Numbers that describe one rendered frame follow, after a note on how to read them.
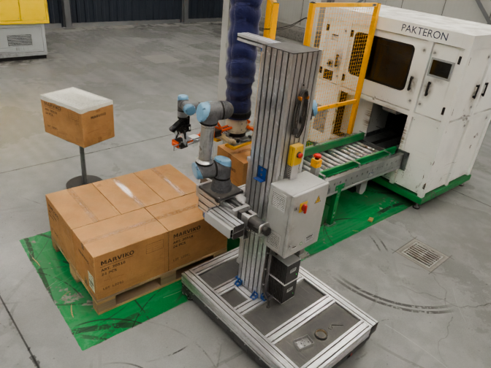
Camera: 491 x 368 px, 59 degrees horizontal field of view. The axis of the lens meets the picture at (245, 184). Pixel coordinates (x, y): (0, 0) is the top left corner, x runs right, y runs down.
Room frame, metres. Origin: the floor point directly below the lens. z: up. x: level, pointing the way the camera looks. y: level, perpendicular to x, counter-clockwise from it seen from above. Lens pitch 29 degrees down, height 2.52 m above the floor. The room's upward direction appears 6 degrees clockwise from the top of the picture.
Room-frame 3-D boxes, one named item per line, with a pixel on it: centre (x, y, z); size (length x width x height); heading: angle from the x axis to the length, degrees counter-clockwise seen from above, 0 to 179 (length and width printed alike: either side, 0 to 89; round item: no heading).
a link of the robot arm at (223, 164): (2.62, 0.17, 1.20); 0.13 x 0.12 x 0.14; 120
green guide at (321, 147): (4.56, -0.77, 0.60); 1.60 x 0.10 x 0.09; 132
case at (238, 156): (3.57, -0.08, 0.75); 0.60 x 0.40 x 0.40; 129
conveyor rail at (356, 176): (3.88, -0.90, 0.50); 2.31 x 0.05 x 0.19; 132
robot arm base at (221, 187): (2.62, 0.17, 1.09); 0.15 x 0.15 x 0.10
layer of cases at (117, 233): (3.11, 0.88, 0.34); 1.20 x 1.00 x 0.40; 132
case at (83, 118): (4.19, 1.79, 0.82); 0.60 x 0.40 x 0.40; 61
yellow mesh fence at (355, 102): (4.84, -0.85, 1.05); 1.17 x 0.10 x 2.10; 132
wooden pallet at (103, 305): (3.11, 0.88, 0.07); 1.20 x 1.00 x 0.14; 132
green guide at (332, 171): (4.16, -1.13, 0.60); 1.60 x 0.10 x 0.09; 132
